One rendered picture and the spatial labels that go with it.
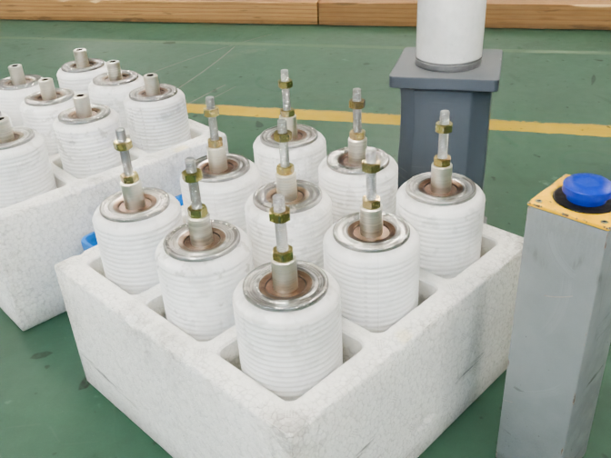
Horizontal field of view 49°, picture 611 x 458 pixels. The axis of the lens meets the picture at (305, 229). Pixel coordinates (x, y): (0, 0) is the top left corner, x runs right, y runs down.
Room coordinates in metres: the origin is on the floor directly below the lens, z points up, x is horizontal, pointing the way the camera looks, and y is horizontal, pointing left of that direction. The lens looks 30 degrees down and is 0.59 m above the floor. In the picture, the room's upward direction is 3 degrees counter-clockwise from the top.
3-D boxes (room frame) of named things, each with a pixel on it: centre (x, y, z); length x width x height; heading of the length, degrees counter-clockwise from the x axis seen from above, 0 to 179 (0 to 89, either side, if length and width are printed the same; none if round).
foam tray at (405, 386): (0.65, 0.02, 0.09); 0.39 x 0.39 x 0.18; 44
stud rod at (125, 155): (0.66, 0.18, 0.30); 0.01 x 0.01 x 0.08
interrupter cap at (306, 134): (0.82, 0.01, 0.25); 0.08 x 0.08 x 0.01
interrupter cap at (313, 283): (0.49, 0.02, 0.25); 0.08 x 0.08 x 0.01
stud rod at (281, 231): (0.49, 0.02, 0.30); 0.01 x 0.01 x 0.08
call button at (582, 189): (0.50, -0.24, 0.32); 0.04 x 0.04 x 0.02
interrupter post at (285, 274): (0.49, 0.02, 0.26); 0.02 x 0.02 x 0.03
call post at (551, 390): (0.50, -0.24, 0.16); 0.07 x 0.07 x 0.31; 44
